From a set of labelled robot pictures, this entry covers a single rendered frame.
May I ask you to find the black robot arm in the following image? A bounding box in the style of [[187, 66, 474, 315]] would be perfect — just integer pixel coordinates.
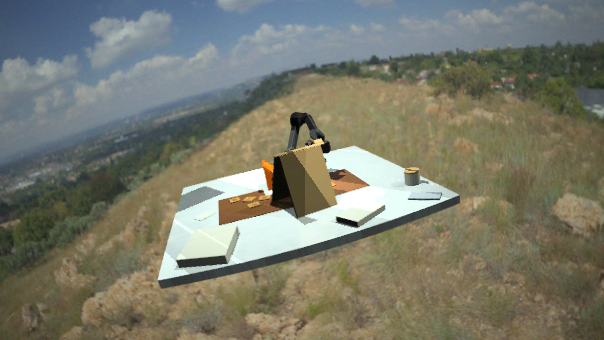
[[284, 112, 331, 154]]

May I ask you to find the grey cylinder with orange top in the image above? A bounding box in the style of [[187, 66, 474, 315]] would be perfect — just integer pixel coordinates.
[[404, 167, 421, 186]]

